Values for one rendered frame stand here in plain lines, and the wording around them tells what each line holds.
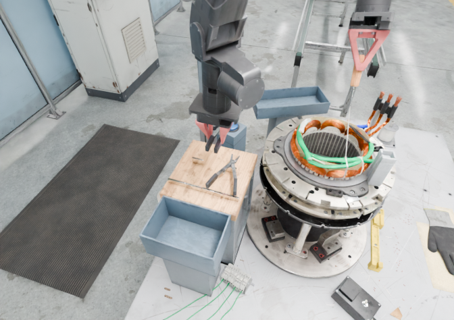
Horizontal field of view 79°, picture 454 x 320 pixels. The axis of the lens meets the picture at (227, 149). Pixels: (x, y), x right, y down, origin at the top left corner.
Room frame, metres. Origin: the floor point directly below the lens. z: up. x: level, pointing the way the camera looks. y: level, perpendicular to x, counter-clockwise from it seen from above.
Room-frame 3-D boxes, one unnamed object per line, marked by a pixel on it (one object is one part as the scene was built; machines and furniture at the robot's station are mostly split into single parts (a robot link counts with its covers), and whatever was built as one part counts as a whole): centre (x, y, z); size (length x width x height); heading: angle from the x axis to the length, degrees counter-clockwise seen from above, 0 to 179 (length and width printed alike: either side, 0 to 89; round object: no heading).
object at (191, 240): (0.30, 0.09, 0.92); 0.17 x 0.11 x 0.28; 71
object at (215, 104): (0.46, 0.02, 1.28); 0.10 x 0.07 x 0.07; 73
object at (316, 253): (0.37, -0.29, 0.81); 0.08 x 0.05 x 0.02; 118
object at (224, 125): (0.46, 0.02, 1.21); 0.07 x 0.07 x 0.09; 73
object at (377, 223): (0.42, -0.47, 0.80); 0.22 x 0.04 x 0.03; 157
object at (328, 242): (0.38, -0.30, 0.85); 0.06 x 0.04 x 0.05; 118
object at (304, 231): (0.37, -0.21, 0.91); 0.02 x 0.02 x 0.21
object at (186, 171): (0.45, 0.04, 1.05); 0.20 x 0.19 x 0.02; 161
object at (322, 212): (0.36, -0.19, 1.05); 0.09 x 0.04 x 0.01; 76
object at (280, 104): (0.79, -0.21, 0.92); 0.25 x 0.11 x 0.28; 98
